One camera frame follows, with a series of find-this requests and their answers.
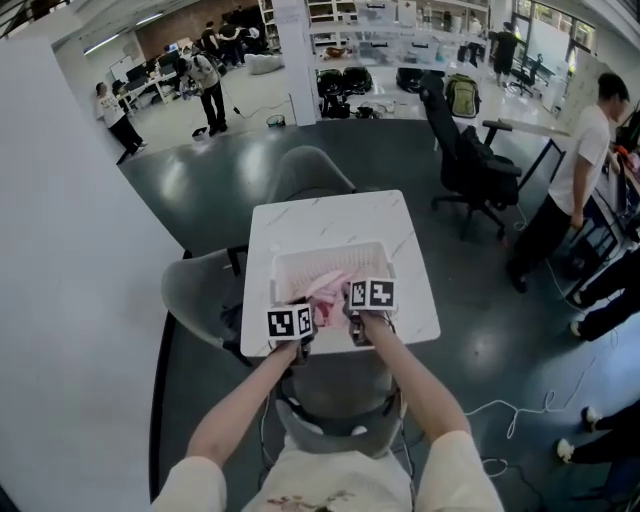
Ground black backpack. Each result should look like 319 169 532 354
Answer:
397 67 426 94
317 68 344 97
343 66 374 94

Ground black mesh office chair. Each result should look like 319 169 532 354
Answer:
418 72 524 241

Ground white beanbag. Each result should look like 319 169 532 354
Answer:
247 52 286 76

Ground green backpack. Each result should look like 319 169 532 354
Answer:
444 73 482 120

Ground long white cable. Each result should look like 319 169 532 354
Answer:
464 354 601 441

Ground pink clothes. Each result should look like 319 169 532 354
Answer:
305 269 356 331

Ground white plastic basket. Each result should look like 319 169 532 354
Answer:
269 241 396 334

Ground person's cream printed shirt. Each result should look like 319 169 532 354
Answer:
149 429 506 512

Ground person's left forearm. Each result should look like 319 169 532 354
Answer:
187 339 301 469

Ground person's right forearm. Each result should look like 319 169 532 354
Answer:
362 309 474 449

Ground white shelving unit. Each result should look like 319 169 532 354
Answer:
307 0 491 121

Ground white marble table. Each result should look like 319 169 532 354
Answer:
239 188 442 359

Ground white desk with black legs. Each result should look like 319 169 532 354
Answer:
482 117 571 194

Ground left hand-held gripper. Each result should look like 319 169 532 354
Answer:
266 301 317 369

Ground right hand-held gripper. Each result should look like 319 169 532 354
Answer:
341 277 399 350

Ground grey upholstered armchair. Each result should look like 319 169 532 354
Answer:
267 145 359 204
272 344 406 459
160 247 251 369

